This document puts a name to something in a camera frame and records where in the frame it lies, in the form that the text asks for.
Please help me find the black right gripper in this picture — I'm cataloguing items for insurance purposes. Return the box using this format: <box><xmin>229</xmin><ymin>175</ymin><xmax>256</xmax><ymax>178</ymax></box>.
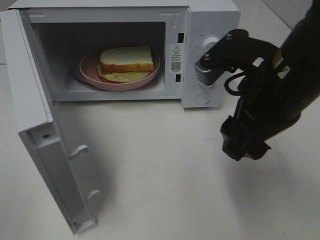
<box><xmin>219</xmin><ymin>37</ymin><xmax>283</xmax><ymax>162</ymax></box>

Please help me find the white microwave knob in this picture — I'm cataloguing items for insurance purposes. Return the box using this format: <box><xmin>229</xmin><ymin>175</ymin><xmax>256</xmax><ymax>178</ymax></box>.
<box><xmin>197</xmin><ymin>75</ymin><xmax>217</xmax><ymax>88</ymax></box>
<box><xmin>201</xmin><ymin>36</ymin><xmax>220</xmax><ymax>54</ymax></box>

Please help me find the pink round plate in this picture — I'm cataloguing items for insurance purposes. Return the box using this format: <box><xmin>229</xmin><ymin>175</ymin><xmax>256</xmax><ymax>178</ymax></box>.
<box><xmin>79</xmin><ymin>51</ymin><xmax>161</xmax><ymax>92</ymax></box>

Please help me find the round door release button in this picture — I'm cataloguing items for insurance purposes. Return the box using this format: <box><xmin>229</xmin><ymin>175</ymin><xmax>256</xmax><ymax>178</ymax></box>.
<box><xmin>195</xmin><ymin>92</ymin><xmax>211</xmax><ymax>104</ymax></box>

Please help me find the white microwave oven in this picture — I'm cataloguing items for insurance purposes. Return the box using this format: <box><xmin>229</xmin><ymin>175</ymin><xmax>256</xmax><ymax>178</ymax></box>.
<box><xmin>7</xmin><ymin>0</ymin><xmax>240</xmax><ymax>108</ymax></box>

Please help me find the black camera cable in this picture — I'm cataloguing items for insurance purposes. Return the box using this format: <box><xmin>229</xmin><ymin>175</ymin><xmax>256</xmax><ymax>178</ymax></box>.
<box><xmin>224</xmin><ymin>56</ymin><xmax>266</xmax><ymax>96</ymax></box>

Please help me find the white microwave door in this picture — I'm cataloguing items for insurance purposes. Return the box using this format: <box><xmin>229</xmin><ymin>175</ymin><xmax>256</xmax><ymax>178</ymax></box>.
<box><xmin>0</xmin><ymin>9</ymin><xmax>96</xmax><ymax>234</ymax></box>

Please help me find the white upper microwave knob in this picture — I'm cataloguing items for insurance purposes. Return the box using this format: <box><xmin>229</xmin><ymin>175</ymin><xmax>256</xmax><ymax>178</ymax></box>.
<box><xmin>201</xmin><ymin>36</ymin><xmax>220</xmax><ymax>54</ymax></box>

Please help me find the white lower microwave knob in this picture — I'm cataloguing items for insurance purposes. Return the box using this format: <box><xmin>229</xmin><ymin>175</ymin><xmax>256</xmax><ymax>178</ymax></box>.
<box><xmin>197</xmin><ymin>75</ymin><xmax>217</xmax><ymax>88</ymax></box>

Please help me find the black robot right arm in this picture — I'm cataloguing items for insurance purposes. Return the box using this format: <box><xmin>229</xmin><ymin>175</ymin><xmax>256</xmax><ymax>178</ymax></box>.
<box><xmin>220</xmin><ymin>0</ymin><xmax>320</xmax><ymax>161</ymax></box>

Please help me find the white bread sandwich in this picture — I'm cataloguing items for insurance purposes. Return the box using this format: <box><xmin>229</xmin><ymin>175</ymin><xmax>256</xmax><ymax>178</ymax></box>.
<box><xmin>97</xmin><ymin>45</ymin><xmax>155</xmax><ymax>83</ymax></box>

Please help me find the glass microwave turntable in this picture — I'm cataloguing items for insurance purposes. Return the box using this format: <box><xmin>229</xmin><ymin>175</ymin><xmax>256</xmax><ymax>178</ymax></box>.
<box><xmin>70</xmin><ymin>70</ymin><xmax>165</xmax><ymax>91</ymax></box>

